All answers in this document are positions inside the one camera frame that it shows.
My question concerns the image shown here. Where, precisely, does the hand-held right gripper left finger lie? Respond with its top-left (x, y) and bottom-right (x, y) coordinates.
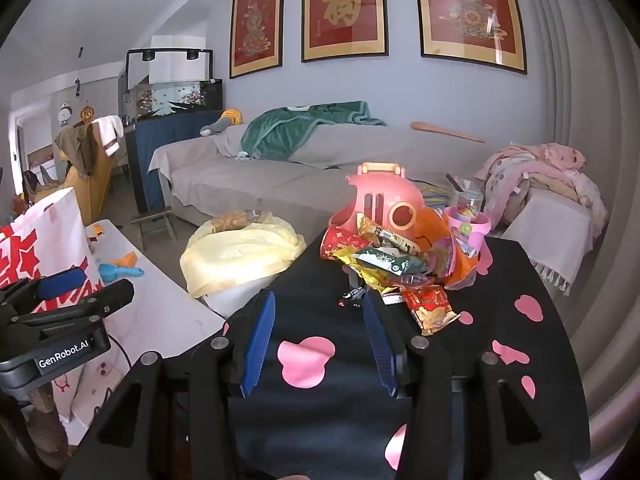
top-left (62, 290), bottom-right (277, 480)

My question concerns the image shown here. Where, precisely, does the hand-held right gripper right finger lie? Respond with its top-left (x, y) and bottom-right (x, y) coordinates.
top-left (363, 290), bottom-right (586, 480)

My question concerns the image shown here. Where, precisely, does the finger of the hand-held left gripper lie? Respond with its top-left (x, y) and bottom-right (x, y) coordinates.
top-left (0, 266), bottom-right (87, 312)
top-left (20, 278), bottom-right (136, 334)

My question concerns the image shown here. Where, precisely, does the orange plastic bag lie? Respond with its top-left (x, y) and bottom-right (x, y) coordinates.
top-left (400, 205), bottom-right (482, 292)

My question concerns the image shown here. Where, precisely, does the person's left forearm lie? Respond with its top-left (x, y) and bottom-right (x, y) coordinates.
top-left (20, 380), bottom-right (72, 471)

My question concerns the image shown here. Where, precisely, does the blue toy shovel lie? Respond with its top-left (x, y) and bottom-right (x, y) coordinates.
top-left (97, 262), bottom-right (146, 282)

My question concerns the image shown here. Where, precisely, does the white red shopping bag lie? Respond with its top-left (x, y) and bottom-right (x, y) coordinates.
top-left (0, 187), bottom-right (107, 307)

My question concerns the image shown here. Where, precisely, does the small black toy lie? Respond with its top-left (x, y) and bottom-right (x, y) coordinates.
top-left (337, 287), bottom-right (366, 309)

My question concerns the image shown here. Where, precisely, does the black spotted tablecloth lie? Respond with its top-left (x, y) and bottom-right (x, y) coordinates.
top-left (225, 232), bottom-right (591, 480)

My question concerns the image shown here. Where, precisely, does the red snack packet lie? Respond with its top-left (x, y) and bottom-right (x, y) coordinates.
top-left (400, 285), bottom-right (461, 337)

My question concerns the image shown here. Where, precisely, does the yellow snack wrapper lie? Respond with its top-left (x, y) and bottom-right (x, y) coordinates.
top-left (335, 245), bottom-right (401, 294)

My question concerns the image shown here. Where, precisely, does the green snack packet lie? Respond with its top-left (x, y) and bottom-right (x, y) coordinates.
top-left (350, 247), bottom-right (431, 286)

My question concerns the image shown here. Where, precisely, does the small wooden stool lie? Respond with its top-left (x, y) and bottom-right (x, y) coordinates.
top-left (131, 210), bottom-right (177, 254)

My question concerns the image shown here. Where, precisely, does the mustard covered chair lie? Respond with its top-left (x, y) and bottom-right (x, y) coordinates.
top-left (55, 120), bottom-right (127, 227)

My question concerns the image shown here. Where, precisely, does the red paper cup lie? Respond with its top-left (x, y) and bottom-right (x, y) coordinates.
top-left (320, 227), bottom-right (367, 262)

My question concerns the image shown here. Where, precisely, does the pink toy bucket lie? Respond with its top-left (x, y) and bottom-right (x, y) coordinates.
top-left (442, 205), bottom-right (494, 277)

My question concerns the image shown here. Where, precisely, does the pink toy basket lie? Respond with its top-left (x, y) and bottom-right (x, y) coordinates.
top-left (327, 161), bottom-right (427, 242)

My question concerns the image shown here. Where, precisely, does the white towel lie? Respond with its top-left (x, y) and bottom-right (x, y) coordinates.
top-left (96, 115), bottom-right (125, 157)

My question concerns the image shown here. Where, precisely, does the grey sofa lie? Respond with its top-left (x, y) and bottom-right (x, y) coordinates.
top-left (150, 110), bottom-right (501, 242)

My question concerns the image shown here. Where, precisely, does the colourful candy packet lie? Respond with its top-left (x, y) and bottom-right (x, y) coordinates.
top-left (452, 187), bottom-right (485, 217)

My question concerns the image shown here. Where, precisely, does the white fringed throw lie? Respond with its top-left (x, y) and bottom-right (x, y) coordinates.
top-left (500, 187), bottom-right (602, 297)

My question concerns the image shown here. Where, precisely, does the grey orange plush toy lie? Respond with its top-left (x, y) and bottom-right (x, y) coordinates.
top-left (200, 108), bottom-right (245, 137)

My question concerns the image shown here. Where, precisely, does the green blanket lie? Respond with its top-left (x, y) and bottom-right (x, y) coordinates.
top-left (241, 101), bottom-right (387, 162)

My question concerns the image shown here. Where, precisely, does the long wooden paddle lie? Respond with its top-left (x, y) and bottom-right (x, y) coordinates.
top-left (411, 121), bottom-right (486, 144)

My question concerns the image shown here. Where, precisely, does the pink blanket pile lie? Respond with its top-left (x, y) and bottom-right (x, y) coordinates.
top-left (474, 142), bottom-right (609, 227)

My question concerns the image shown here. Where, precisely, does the narrow red framed picture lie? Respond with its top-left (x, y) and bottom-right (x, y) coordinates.
top-left (229, 0), bottom-right (286, 80)

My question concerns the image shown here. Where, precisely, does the red framed calligraphy picture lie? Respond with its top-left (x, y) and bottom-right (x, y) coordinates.
top-left (301, 0), bottom-right (390, 63)

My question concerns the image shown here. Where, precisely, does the wide red framed picture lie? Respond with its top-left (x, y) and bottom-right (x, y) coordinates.
top-left (412, 0), bottom-right (528, 76)

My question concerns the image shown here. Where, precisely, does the black cable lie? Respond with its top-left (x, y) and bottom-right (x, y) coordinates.
top-left (107, 332), bottom-right (134, 370)

